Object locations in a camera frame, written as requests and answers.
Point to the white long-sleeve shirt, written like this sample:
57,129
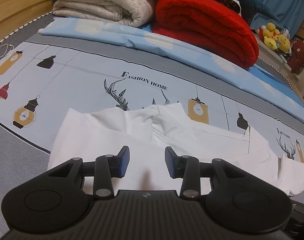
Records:
147,132

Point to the light blue folded sheet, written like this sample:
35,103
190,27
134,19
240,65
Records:
210,63

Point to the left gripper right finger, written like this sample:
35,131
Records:
187,168

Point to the red folded blanket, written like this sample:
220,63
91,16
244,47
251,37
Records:
210,25

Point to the yellow plush toys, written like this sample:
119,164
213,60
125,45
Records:
273,38

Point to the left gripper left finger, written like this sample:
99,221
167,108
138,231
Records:
107,167

